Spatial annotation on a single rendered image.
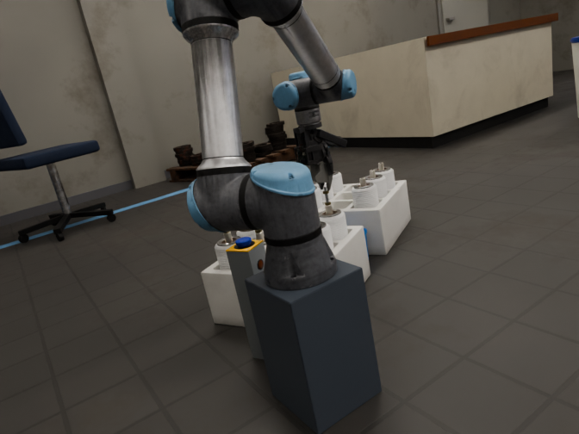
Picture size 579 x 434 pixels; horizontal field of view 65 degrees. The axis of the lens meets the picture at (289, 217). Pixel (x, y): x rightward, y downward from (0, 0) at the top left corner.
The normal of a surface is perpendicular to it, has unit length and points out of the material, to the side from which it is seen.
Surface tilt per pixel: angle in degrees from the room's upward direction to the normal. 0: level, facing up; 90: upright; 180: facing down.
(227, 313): 90
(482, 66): 90
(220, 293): 90
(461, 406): 0
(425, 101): 90
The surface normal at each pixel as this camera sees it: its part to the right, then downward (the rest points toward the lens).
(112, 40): 0.54, 0.14
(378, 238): -0.46, 0.34
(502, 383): -0.19, -0.94
